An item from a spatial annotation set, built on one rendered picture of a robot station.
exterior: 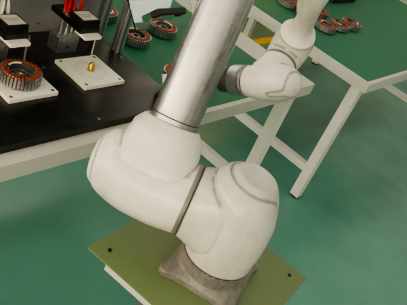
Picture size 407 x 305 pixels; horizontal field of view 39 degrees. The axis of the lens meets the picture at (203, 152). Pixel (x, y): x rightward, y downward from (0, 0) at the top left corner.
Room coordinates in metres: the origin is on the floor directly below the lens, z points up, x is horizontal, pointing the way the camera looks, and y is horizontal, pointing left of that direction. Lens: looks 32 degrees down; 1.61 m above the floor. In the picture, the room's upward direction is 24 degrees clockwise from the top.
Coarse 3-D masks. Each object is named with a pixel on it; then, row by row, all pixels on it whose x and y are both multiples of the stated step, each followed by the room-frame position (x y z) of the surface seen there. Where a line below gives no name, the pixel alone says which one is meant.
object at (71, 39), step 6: (54, 30) 1.55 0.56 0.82; (48, 36) 1.54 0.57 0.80; (54, 36) 1.53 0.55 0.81; (60, 36) 1.53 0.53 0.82; (66, 36) 1.54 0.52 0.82; (72, 36) 1.56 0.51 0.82; (78, 36) 1.58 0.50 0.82; (48, 42) 1.54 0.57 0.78; (54, 42) 1.53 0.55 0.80; (60, 42) 1.52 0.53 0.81; (66, 42) 1.54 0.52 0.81; (72, 42) 1.56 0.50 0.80; (54, 48) 1.52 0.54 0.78; (60, 48) 1.53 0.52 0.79; (66, 48) 1.55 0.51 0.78; (72, 48) 1.57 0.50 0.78
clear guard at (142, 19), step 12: (132, 0) 1.42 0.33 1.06; (144, 0) 1.45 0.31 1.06; (156, 0) 1.49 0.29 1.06; (168, 0) 1.54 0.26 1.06; (180, 0) 1.58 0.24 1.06; (132, 12) 1.40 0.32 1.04; (144, 12) 1.43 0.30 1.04; (192, 12) 1.60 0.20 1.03; (144, 24) 1.41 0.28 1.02; (156, 24) 1.45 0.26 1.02; (168, 24) 1.49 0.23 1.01; (180, 24) 1.53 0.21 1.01
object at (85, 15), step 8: (56, 8) 1.54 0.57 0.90; (64, 16) 1.52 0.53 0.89; (72, 16) 1.51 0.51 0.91; (80, 16) 1.50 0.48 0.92; (88, 16) 1.53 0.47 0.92; (72, 24) 1.50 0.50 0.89; (80, 24) 1.49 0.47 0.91; (88, 24) 1.50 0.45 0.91; (96, 24) 1.53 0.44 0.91; (64, 32) 1.56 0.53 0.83; (72, 32) 1.58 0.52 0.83; (80, 32) 1.48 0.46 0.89; (88, 32) 1.51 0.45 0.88; (96, 32) 1.53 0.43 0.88; (88, 40) 1.49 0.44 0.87
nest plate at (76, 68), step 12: (60, 60) 1.47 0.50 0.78; (72, 60) 1.50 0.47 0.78; (84, 60) 1.53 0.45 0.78; (96, 60) 1.56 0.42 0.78; (72, 72) 1.43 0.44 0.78; (84, 72) 1.46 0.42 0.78; (96, 72) 1.49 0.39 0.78; (108, 72) 1.52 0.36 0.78; (84, 84) 1.40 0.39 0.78; (96, 84) 1.43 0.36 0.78; (108, 84) 1.46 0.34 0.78
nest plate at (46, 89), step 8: (0, 80) 1.24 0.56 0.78; (0, 88) 1.21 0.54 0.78; (8, 88) 1.22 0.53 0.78; (40, 88) 1.28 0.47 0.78; (48, 88) 1.30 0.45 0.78; (8, 96) 1.19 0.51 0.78; (16, 96) 1.20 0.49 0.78; (24, 96) 1.22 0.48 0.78; (32, 96) 1.24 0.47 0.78; (40, 96) 1.26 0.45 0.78; (48, 96) 1.28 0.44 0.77
